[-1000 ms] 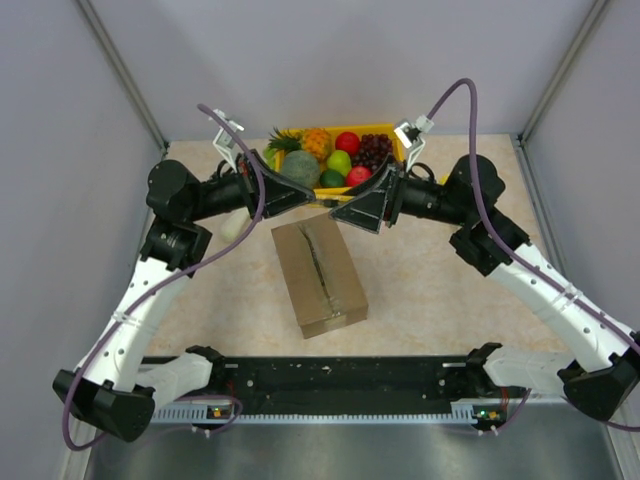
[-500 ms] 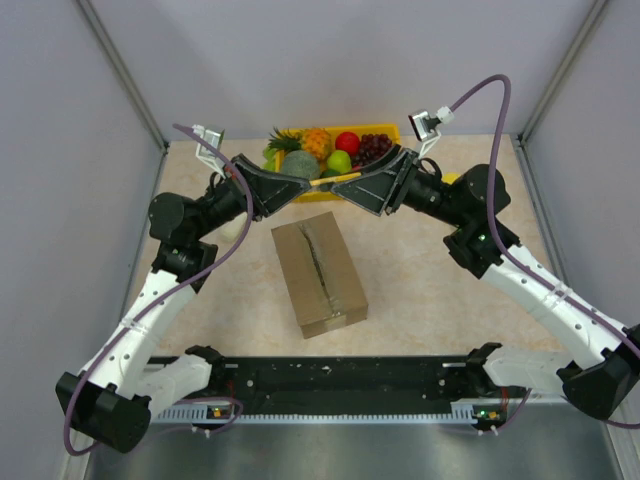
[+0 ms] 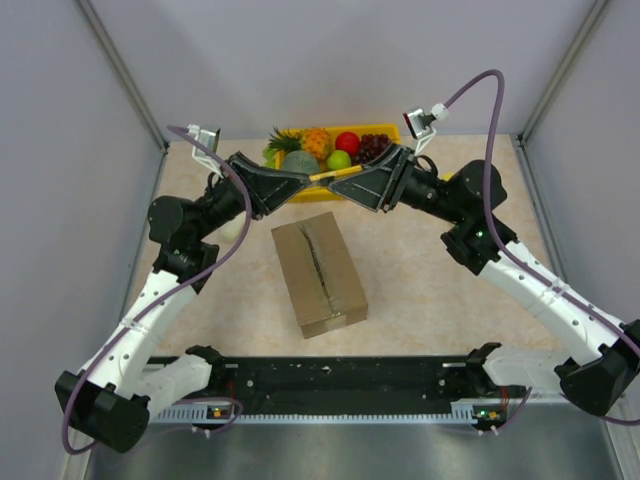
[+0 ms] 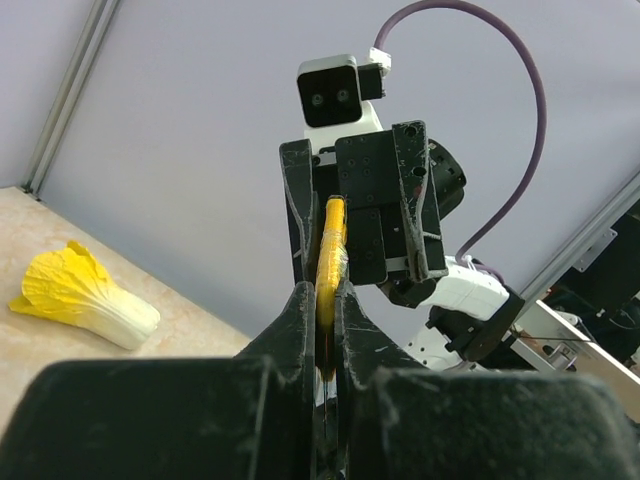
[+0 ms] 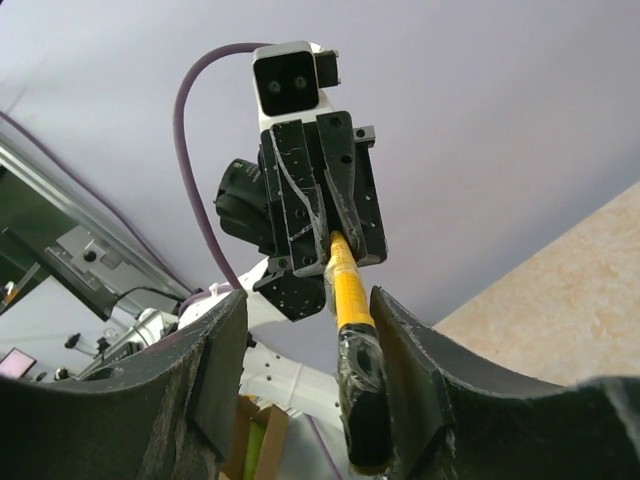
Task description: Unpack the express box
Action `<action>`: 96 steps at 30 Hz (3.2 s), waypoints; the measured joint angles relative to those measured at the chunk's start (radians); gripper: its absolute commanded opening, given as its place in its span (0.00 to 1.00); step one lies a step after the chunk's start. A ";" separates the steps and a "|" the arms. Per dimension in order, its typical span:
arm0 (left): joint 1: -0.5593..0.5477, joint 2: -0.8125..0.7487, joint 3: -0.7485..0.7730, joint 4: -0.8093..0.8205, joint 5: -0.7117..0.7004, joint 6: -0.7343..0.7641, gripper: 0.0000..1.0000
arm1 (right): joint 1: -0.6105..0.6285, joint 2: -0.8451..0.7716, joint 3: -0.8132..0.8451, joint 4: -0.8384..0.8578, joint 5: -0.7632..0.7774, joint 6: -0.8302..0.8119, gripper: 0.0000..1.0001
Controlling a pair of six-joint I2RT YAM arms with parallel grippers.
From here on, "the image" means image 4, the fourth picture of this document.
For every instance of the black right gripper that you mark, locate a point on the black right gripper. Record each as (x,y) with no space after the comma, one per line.
(398,185)

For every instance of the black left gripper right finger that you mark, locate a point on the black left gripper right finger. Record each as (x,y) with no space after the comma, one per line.
(400,420)

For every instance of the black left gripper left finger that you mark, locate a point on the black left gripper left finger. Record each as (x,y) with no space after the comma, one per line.
(245,417)

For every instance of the yellow utility knife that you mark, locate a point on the yellow utility knife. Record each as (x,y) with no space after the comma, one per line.
(331,268)

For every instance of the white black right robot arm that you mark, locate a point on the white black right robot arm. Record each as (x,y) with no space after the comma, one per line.
(471,308)

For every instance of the yellow napa cabbage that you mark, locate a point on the yellow napa cabbage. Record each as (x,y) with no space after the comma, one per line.
(70,286)

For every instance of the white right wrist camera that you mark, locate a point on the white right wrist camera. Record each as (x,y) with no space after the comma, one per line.
(336,95)

